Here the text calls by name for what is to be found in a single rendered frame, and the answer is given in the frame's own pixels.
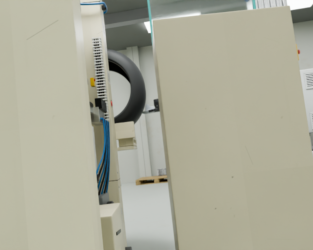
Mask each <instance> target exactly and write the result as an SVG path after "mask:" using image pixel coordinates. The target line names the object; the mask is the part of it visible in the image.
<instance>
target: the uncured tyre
mask: <svg viewBox="0 0 313 250"><path fill-rule="evenodd" d="M107 54H108V64H109V71H113V72H116V73H118V74H120V75H122V76H124V77H125V78H126V79H127V80H128V81H129V83H130V85H131V93H130V98H129V101H128V103H127V105H126V107H125V108H124V110H123V111H122V112H121V113H120V114H118V115H117V116H115V117H114V123H115V124H116V123H125V122H134V124H135V123H136V122H137V121H138V119H139V118H140V116H141V115H142V112H143V110H144V107H145V103H146V89H145V83H144V79H143V76H142V74H141V72H140V70H139V68H138V67H137V66H136V64H135V63H134V62H133V61H132V60H131V59H130V58H128V57H127V56H126V55H124V54H122V53H120V52H118V51H115V50H111V49H107Z"/></svg>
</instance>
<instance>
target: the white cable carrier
mask: <svg viewBox="0 0 313 250"><path fill-rule="evenodd" d="M92 45H93V46H92V47H93V56H94V65H95V66H94V67H95V76H96V87H97V95H98V96H97V98H101V99H102V100H103V101H105V103H106V108H107V113H105V114H104V115H105V116H104V117H105V119H106V120H107V121H110V119H109V109H108V100H107V91H106V90H107V89H106V80H105V69H104V60H103V49H102V39H101V37H96V38H93V37H92ZM106 115H108V116H106ZM107 118H108V119H107Z"/></svg>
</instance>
